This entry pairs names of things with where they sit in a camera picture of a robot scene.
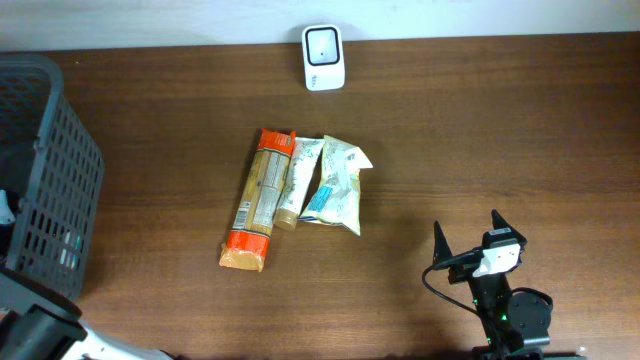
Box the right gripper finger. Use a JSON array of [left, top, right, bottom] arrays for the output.
[[491, 209, 528, 247], [432, 221, 453, 270]]

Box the yellow white snack bag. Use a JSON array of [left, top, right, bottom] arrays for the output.
[[299, 135, 373, 236]]

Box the white cream tube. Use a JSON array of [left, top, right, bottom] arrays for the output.
[[274, 137, 325, 231]]

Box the orange spaghetti package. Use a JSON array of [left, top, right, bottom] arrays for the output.
[[219, 129, 296, 272]]

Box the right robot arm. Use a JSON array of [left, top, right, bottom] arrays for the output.
[[422, 210, 553, 360]]

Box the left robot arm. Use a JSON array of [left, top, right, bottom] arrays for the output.
[[1, 269, 172, 360]]

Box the white barcode scanner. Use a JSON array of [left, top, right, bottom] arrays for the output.
[[301, 24, 346, 91]]

